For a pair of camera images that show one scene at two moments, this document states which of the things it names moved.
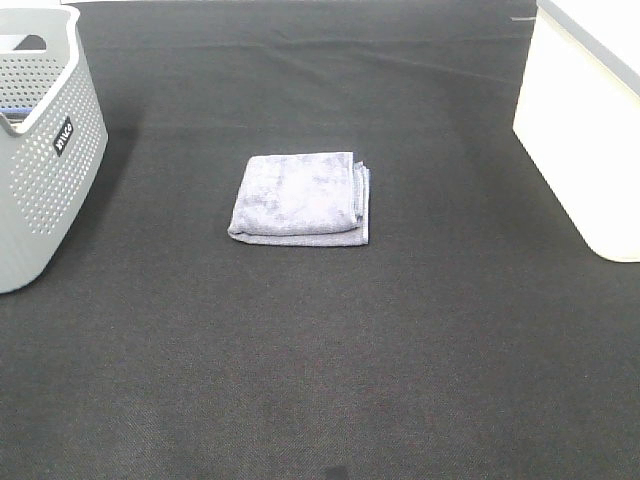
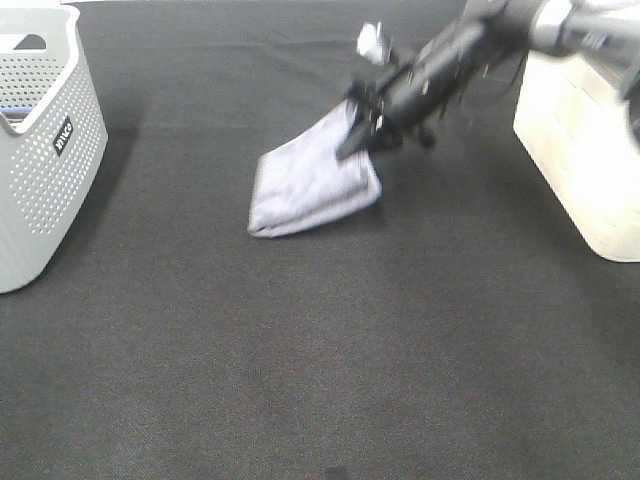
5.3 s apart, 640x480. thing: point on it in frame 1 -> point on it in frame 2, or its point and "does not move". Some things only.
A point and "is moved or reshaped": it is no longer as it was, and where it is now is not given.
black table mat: x=474 y=338 does not move
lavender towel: x=308 y=199 is moved or reshaped
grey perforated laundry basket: x=53 y=141 does not move
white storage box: x=578 y=115 does not move
